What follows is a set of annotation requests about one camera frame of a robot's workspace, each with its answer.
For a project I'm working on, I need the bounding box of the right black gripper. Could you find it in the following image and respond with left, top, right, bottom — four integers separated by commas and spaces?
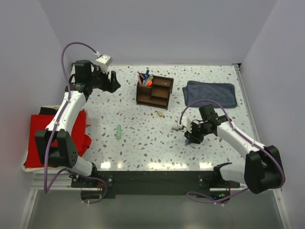
184, 122, 211, 145

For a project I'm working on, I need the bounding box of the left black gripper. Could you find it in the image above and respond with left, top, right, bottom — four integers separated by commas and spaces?
88, 64, 121, 93

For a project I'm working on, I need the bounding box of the red gel pen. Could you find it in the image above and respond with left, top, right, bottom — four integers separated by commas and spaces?
137, 71, 144, 85

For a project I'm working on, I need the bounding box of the brown wooden desk organizer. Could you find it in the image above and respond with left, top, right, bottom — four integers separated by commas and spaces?
135, 76, 174, 110

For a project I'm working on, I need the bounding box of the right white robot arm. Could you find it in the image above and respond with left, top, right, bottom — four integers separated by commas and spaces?
177, 105, 285, 194

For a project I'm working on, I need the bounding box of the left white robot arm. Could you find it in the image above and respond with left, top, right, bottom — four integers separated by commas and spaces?
35, 55, 121, 187

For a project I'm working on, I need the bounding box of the wooden clothespin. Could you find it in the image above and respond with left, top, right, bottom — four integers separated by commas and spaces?
171, 126, 181, 131

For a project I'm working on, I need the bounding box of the light green stapler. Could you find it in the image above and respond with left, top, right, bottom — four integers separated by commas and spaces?
116, 124, 122, 139

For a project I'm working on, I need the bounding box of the dark blue folded towel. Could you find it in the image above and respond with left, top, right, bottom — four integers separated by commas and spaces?
183, 81, 237, 108

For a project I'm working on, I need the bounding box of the red cloth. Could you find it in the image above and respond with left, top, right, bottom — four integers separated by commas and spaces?
24, 110, 92, 169

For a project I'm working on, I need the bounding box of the white tray with cloths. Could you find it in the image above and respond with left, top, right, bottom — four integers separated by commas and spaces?
22, 105, 59, 173

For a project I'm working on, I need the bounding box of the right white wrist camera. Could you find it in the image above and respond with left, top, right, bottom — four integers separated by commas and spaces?
177, 116, 192, 132

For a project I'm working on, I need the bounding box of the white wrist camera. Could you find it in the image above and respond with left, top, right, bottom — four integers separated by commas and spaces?
177, 116, 192, 132
95, 54, 112, 73

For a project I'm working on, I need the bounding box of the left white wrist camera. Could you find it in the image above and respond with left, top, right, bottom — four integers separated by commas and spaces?
95, 54, 112, 73

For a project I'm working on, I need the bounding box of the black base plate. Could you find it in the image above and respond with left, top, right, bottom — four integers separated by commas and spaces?
71, 170, 240, 199

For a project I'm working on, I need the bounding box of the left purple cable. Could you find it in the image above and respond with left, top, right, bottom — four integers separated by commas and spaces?
44, 42, 108, 205

